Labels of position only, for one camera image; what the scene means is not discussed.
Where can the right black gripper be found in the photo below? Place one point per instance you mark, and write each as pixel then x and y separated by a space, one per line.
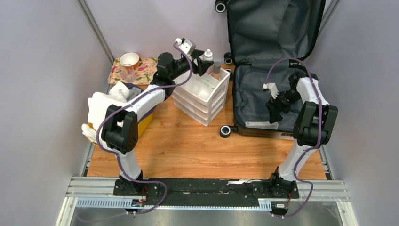
pixel 275 104

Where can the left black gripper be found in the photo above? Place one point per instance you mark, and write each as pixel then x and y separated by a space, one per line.
pixel 203 66

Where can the teal white tube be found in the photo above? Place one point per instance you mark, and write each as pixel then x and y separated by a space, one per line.
pixel 208 56

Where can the small brown box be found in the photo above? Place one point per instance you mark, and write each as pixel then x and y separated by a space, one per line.
pixel 216 70

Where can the white plastic drawer organizer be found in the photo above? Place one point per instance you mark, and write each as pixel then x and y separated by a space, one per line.
pixel 203 97

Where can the grey garment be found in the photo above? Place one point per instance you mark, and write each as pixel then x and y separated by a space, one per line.
pixel 133 93

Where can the white black space suitcase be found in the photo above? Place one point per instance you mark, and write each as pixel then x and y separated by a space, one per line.
pixel 267 40

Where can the yellow plastic basket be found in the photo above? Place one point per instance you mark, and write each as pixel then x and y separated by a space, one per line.
pixel 90 133

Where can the white towel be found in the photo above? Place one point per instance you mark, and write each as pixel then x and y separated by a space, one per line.
pixel 99 102

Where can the white box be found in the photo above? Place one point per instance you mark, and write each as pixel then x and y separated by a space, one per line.
pixel 262 125

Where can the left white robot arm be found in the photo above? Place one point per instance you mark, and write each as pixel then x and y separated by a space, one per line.
pixel 118 133

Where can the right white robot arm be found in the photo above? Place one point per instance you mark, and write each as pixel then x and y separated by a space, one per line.
pixel 313 127

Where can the floral serving tray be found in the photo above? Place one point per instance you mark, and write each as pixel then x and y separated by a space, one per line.
pixel 144 70

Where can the white orange bowl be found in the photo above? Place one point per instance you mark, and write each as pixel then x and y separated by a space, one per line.
pixel 129 59

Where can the clear drinking glass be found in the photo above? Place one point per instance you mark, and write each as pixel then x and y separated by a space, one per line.
pixel 130 75

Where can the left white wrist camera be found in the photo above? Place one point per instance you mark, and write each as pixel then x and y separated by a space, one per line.
pixel 185 46

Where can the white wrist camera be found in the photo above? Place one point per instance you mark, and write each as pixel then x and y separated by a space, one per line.
pixel 272 89
pixel 185 46

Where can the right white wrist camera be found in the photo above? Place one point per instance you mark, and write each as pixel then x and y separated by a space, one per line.
pixel 272 89

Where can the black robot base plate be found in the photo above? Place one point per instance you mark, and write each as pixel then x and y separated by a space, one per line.
pixel 194 192

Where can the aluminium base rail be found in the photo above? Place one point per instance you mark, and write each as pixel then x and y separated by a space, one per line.
pixel 97 192

